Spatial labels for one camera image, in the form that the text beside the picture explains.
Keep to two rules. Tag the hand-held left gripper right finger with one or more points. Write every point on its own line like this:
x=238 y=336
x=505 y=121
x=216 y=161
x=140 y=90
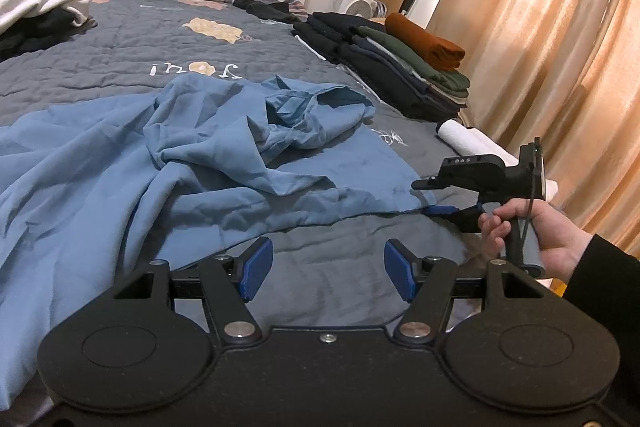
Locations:
x=400 y=269

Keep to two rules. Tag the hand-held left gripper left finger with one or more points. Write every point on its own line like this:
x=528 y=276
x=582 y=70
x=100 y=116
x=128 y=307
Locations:
x=257 y=269

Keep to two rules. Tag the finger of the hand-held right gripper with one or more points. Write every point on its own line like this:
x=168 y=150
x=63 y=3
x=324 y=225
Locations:
x=427 y=183
x=442 y=210

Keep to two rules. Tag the blue bed sheet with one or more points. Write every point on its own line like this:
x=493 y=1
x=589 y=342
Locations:
x=150 y=167

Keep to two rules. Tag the person's right forearm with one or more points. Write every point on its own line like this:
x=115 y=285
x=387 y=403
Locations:
x=610 y=277

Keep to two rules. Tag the stack of folded dark clothes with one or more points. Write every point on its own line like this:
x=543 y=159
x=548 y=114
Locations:
x=360 y=67

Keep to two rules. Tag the person's right hand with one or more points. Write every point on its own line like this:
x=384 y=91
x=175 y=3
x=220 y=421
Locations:
x=560 y=237

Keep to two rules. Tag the white rolled towel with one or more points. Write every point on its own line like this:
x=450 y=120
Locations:
x=460 y=134

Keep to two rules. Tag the green folded garment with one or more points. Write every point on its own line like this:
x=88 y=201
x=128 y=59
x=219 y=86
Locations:
x=435 y=74

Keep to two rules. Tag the rust orange folded garment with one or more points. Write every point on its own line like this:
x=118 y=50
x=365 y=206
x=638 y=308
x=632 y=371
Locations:
x=425 y=39

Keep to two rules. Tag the beige curtain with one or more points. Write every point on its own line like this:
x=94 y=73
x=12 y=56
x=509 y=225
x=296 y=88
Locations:
x=550 y=32

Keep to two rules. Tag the small black crumpled garment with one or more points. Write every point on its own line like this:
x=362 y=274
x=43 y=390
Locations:
x=265 y=9

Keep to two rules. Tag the grey printed quilt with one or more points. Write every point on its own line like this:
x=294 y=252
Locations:
x=125 y=42

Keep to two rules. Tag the dark crumpled garment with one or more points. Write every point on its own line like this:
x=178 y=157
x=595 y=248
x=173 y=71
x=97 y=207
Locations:
x=45 y=32

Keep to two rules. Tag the white hooded sweatshirt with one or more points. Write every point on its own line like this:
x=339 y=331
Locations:
x=30 y=2

